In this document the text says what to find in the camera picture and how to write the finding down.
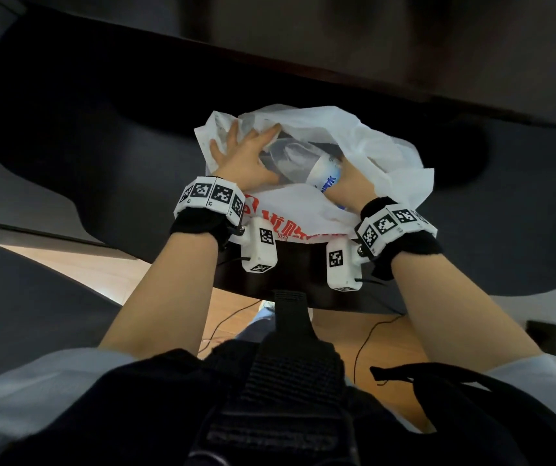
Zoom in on white marker wristband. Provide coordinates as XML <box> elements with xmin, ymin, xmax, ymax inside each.
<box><xmin>355</xmin><ymin>203</ymin><xmax>438</xmax><ymax>258</ymax></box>
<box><xmin>173</xmin><ymin>176</ymin><xmax>247</xmax><ymax>227</ymax></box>

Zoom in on person's right forearm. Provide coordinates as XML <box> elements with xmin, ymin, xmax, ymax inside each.
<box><xmin>391</xmin><ymin>250</ymin><xmax>544</xmax><ymax>374</ymax></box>

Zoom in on blue jeans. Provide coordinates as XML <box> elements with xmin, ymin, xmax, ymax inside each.
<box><xmin>234</xmin><ymin>301</ymin><xmax>278</xmax><ymax>345</ymax></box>

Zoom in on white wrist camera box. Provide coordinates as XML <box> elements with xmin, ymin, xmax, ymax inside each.
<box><xmin>326</xmin><ymin>237</ymin><xmax>365</xmax><ymax>292</ymax></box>
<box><xmin>240</xmin><ymin>216</ymin><xmax>278</xmax><ymax>274</ymax></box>

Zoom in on person's right hand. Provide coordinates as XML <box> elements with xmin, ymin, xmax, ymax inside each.
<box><xmin>324</xmin><ymin>158</ymin><xmax>379</xmax><ymax>215</ymax></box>

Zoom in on white plastic bag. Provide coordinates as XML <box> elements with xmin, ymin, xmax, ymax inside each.
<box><xmin>194</xmin><ymin>104</ymin><xmax>435</xmax><ymax>242</ymax></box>

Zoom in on black chest harness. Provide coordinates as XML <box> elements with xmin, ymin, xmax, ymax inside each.
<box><xmin>0</xmin><ymin>289</ymin><xmax>556</xmax><ymax>466</ymax></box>

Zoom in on clear plastic water bottle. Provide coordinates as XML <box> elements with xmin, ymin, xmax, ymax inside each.
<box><xmin>260</xmin><ymin>136</ymin><xmax>347</xmax><ymax>210</ymax></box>

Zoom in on black wrist strap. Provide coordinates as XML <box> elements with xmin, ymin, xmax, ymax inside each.
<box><xmin>169</xmin><ymin>207</ymin><xmax>234</xmax><ymax>249</ymax></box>
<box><xmin>359</xmin><ymin>196</ymin><xmax>444</xmax><ymax>282</ymax></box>

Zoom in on person's left hand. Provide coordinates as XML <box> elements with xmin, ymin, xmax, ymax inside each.
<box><xmin>208</xmin><ymin>120</ymin><xmax>283</xmax><ymax>192</ymax></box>

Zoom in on person's left forearm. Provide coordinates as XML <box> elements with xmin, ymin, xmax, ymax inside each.
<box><xmin>99</xmin><ymin>231</ymin><xmax>225</xmax><ymax>361</ymax></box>

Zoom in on thin black cable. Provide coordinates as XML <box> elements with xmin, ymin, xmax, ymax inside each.
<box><xmin>199</xmin><ymin>299</ymin><xmax>262</xmax><ymax>356</ymax></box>
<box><xmin>353</xmin><ymin>314</ymin><xmax>406</xmax><ymax>385</ymax></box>

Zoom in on light grey shirt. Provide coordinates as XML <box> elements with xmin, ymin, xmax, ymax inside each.
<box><xmin>0</xmin><ymin>347</ymin><xmax>556</xmax><ymax>466</ymax></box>

